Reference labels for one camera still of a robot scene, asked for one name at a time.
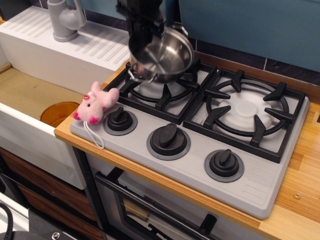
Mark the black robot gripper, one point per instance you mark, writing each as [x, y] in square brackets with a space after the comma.
[144, 21]

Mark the stainless steel pan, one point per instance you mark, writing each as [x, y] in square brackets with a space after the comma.
[164, 59]

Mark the pink stuffed pig toy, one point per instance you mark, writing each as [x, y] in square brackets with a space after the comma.
[92, 108]

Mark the black left stove knob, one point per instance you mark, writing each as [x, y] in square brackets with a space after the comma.
[120, 122]

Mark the black stove knob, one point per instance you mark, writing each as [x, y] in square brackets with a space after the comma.
[168, 143]
[120, 122]
[224, 166]

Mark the black middle stove knob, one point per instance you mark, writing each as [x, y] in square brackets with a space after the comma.
[168, 143]

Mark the grey toy stove top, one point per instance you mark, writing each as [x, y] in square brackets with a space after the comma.
[254, 193]

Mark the black right stove knob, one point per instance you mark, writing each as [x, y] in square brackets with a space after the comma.
[224, 166]

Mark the grey toy faucet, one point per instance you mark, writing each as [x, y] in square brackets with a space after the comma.
[65, 22]

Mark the black left burner grate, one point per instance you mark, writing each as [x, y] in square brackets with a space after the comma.
[169, 101]

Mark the black burner grate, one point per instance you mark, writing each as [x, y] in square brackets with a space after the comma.
[169, 101]
[258, 117]

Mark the white toy sink unit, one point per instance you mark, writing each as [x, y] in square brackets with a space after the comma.
[36, 71]

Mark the orange plastic plate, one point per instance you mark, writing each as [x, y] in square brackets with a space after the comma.
[57, 113]

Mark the black right burner grate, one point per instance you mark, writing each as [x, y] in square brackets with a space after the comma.
[258, 117]

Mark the toy oven door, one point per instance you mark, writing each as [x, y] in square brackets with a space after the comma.
[146, 212]

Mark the wooden drawer unit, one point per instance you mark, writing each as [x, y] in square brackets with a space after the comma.
[46, 194]

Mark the teal wall cabinet left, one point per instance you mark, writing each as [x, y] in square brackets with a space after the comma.
[104, 12]

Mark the teal wall cabinet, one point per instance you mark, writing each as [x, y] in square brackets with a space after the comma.
[284, 30]
[104, 12]

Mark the teal wall cabinet right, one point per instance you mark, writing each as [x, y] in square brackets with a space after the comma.
[284, 30]

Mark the black oven door handle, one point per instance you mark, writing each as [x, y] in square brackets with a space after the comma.
[111, 181]

